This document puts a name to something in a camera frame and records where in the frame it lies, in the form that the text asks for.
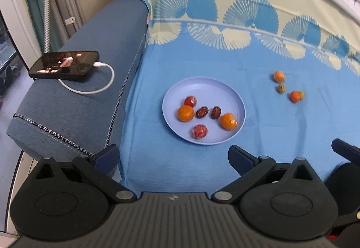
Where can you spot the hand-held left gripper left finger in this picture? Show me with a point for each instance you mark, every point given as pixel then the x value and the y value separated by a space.
pixel 106 158

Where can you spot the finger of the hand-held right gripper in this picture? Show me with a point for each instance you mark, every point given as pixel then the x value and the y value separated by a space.
pixel 346 149

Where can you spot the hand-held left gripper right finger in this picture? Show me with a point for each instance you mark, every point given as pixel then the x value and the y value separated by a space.
pixel 241 160

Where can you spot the small orange tangerine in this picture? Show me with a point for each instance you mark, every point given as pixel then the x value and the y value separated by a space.
pixel 228 121
pixel 279 76
pixel 294 96
pixel 186 113

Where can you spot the red candy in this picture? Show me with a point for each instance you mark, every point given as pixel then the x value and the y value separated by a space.
pixel 199 131
pixel 190 101

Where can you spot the dark red jujube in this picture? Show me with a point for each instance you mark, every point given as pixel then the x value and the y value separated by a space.
pixel 202 112
pixel 216 112

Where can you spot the light purple plate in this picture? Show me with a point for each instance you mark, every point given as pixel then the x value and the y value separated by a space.
pixel 211 90

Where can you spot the small green jujube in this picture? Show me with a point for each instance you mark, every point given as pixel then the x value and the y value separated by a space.
pixel 302 94
pixel 281 88

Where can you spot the blue fan-print blanket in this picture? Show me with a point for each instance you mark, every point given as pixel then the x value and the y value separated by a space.
pixel 225 62

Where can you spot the black smartphone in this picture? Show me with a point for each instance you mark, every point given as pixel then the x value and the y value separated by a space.
pixel 64 66

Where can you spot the dark slippers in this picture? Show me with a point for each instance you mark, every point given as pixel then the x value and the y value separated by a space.
pixel 9 77

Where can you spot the blue denim sofa armrest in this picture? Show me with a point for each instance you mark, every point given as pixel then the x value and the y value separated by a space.
pixel 98 31

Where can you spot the small white tag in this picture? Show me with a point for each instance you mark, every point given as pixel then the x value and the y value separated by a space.
pixel 70 20

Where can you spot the white striped pole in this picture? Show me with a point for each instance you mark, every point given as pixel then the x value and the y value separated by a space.
pixel 47 11

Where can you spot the white door frame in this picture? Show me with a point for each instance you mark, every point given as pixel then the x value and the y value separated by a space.
pixel 14 6

